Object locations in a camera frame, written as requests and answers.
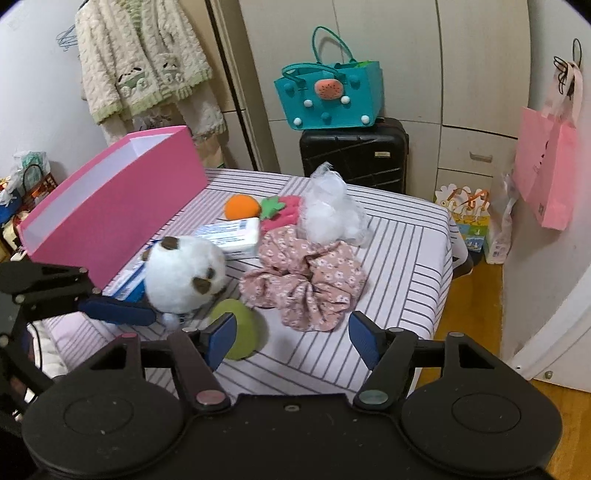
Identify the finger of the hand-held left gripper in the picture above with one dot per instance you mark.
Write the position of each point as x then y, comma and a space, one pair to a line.
115, 311

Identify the pink strawberry plush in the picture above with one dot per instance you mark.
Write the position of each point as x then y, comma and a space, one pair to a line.
286, 212

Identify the black suitcase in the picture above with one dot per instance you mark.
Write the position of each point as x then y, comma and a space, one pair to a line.
360, 152

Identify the striped tablecloth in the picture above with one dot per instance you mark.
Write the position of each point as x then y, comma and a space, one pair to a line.
392, 258

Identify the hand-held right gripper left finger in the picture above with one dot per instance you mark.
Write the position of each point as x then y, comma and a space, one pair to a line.
224, 339

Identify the crumpled clear plastic bag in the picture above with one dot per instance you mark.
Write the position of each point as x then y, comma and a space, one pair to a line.
30, 159

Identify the blue wet wipes packet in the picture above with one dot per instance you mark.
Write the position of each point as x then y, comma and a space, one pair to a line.
129, 281

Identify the pink cardboard box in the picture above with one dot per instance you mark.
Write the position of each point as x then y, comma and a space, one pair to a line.
115, 207

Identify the green round sponge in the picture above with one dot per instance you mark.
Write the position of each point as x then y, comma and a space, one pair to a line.
247, 327

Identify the orange plush fruit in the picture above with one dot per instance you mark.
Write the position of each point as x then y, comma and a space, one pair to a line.
241, 206

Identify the white door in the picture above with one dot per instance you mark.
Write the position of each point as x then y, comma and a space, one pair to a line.
563, 332

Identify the white plastic bag with cotton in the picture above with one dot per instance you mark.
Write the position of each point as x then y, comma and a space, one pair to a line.
323, 212

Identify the beige wardrobe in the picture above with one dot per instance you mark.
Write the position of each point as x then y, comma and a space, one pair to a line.
415, 60

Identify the pink shopping bag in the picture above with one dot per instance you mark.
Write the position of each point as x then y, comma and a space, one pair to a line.
549, 170

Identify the cream fleece garment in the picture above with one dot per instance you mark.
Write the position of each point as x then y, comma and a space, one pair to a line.
138, 46

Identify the black wall hook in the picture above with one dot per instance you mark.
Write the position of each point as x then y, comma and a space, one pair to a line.
576, 50

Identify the teal felt handbag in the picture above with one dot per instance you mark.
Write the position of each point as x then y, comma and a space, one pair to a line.
323, 106

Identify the pink floral scrunchie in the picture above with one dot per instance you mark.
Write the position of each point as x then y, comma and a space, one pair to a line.
304, 277

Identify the white plush cat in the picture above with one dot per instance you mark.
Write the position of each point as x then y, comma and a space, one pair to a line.
180, 272

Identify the colourful small gift bag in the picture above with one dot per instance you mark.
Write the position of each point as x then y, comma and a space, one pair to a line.
466, 221

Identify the white tissue packet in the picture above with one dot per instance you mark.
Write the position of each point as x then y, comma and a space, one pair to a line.
231, 233

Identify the white printed plastic bag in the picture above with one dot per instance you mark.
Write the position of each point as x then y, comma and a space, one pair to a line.
501, 240

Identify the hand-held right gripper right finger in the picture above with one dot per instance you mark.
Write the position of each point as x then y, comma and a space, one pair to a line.
364, 341

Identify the brown paper bag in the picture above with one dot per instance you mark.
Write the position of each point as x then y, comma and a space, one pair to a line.
41, 187

